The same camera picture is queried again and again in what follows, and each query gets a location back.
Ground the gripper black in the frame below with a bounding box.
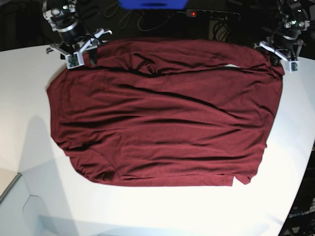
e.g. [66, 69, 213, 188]
[42, 2, 113, 60]
[254, 14, 310, 62]

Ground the dark red t-shirt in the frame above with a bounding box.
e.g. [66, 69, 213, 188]
[47, 38, 284, 187]

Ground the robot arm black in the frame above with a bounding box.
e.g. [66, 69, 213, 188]
[256, 0, 313, 64]
[42, 0, 112, 69]

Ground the blue box at top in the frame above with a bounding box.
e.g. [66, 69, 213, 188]
[119, 0, 188, 9]

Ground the black power strip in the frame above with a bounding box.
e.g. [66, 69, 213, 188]
[185, 9, 241, 21]

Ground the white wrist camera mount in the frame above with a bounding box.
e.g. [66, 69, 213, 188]
[285, 60, 300, 73]
[65, 52, 84, 69]

